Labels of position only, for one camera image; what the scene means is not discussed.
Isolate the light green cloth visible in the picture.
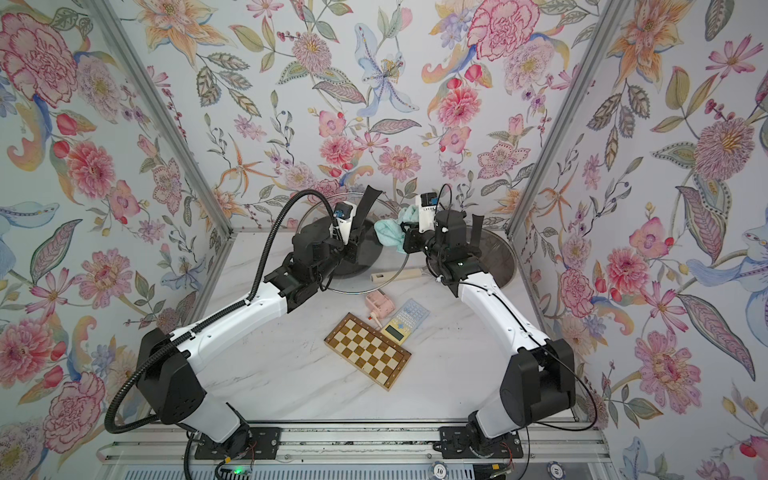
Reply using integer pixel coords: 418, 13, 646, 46
374, 205, 419, 254

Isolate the glass pot lid black handle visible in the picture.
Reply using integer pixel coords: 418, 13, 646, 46
468, 215, 517, 287

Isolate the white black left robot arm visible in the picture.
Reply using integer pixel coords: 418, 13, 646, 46
133, 218, 382, 451

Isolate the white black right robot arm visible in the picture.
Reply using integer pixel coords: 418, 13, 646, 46
402, 205, 577, 443

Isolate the black frying pan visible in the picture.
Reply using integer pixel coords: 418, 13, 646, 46
293, 217, 383, 279

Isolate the pink small box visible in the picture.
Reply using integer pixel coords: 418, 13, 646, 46
365, 289, 395, 320

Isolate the brown frying pan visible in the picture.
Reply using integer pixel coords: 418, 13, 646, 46
370, 225, 518, 289

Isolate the yellow blue calculator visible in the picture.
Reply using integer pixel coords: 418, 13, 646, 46
381, 299, 431, 345

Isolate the wooden chessboard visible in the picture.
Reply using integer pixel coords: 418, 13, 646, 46
324, 313, 411, 391

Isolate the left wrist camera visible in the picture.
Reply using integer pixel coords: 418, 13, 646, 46
333, 201, 357, 244

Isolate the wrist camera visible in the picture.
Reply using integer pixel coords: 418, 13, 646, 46
416, 192, 439, 233
333, 201, 357, 244

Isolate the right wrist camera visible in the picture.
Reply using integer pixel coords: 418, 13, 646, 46
416, 192, 439, 233

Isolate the black corrugated cable hose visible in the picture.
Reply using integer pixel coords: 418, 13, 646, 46
104, 189, 337, 436

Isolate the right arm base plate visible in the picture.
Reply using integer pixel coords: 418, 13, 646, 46
432, 424, 525, 460

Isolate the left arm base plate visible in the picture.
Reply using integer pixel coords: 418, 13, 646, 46
194, 427, 282, 461

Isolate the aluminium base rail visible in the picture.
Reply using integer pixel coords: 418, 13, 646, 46
95, 421, 618, 479

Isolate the aluminium corner frame right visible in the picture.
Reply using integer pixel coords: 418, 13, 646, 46
506, 0, 627, 242

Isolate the aluminium corner frame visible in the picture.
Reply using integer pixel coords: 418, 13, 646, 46
506, 0, 627, 242
84, 0, 234, 240

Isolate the aluminium corner frame left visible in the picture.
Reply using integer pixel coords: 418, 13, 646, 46
84, 0, 234, 240

